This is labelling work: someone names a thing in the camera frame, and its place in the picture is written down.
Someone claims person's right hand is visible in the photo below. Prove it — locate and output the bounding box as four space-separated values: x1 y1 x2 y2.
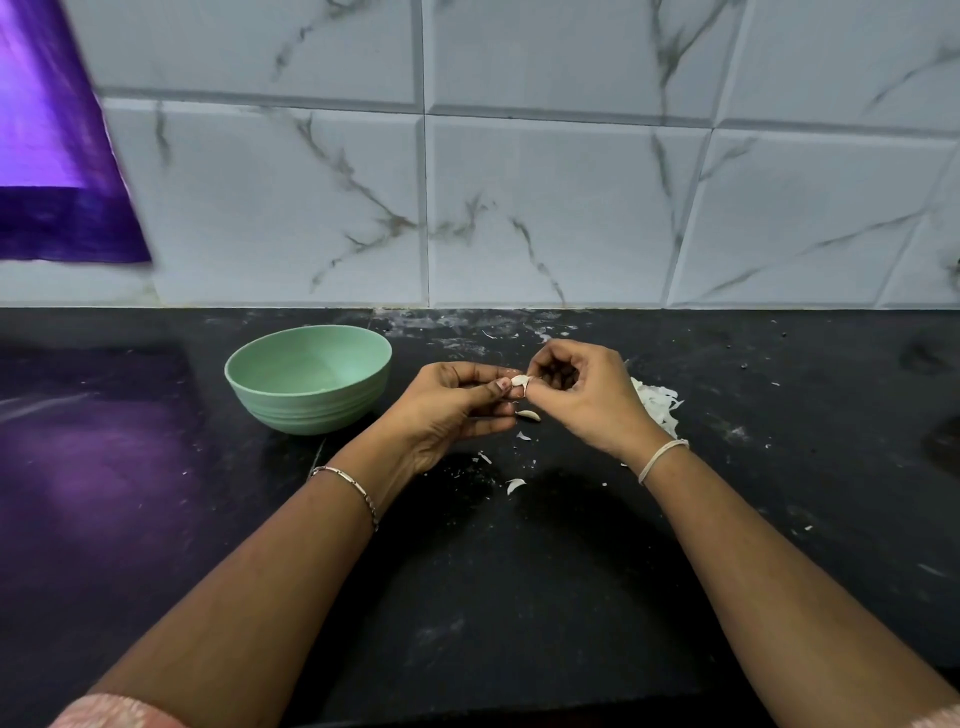
522 337 680 467

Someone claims person's left hand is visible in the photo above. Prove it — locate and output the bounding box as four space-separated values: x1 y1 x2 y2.
366 360 522 485

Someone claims mint green bowl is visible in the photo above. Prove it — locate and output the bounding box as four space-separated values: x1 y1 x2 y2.
223 324 395 437

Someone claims person's right forearm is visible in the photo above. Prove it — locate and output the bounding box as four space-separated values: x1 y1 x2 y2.
642 447 954 728

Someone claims person's left forearm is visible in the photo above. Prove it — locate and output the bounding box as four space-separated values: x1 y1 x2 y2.
87 462 395 725

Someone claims pile of white garlic peels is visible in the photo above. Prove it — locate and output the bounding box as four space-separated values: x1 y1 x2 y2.
630 378 686 440

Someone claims pink patterned left sleeve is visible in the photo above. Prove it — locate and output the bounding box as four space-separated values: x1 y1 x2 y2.
49 693 189 728

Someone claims purple cloth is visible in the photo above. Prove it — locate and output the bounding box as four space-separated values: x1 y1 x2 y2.
0 0 153 266

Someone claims silver right wrist bracelet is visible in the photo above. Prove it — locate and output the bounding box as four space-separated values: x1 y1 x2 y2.
636 438 693 486

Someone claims silver wrist bracelet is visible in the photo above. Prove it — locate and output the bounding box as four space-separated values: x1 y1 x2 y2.
307 465 383 536
636 438 693 486

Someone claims silver left wrist bracelet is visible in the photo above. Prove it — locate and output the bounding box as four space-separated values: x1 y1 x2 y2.
307 465 383 536

